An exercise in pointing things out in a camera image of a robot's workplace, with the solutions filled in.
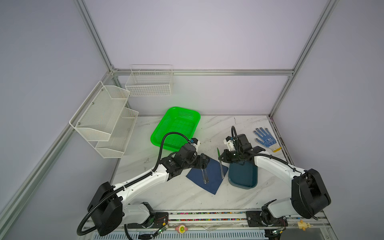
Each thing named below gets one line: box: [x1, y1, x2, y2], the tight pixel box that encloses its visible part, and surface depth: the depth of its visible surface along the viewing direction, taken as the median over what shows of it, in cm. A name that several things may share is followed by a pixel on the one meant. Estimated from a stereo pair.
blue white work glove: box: [253, 127, 282, 153], surface depth 107 cm
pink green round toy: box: [175, 224, 189, 234], surface depth 69 cm
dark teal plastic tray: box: [228, 161, 258, 190], surface depth 88 cm
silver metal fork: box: [201, 168, 210, 185], surface depth 90 cm
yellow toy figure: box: [297, 219, 311, 231], surface depth 70 cm
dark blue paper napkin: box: [186, 159, 229, 195], surface depth 88 cm
